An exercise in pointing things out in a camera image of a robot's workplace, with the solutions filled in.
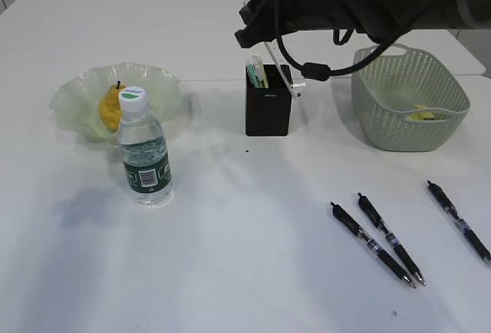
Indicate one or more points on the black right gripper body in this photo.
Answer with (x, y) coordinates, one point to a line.
(300, 15)

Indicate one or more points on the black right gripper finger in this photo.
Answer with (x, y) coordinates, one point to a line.
(251, 36)

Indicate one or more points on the green utility knife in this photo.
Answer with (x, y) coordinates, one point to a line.
(250, 70)

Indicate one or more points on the yellow utility knife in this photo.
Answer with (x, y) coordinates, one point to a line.
(258, 65)

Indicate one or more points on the clear plastic ruler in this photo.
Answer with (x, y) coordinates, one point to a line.
(294, 81)

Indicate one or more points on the yellow pear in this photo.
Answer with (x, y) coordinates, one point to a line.
(109, 107)

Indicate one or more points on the clear water bottle green label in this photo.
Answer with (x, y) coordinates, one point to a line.
(143, 149)

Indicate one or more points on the yellow waste paper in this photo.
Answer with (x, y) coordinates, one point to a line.
(421, 114)

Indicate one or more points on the black pen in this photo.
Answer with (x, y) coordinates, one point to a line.
(354, 228)
(379, 223)
(467, 232)

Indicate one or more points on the black square pen holder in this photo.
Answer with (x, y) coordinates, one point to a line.
(268, 110)

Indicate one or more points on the green woven plastic basket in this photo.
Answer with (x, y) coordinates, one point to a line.
(389, 88)

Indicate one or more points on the pale green wavy glass plate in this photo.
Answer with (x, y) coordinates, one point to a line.
(75, 104)

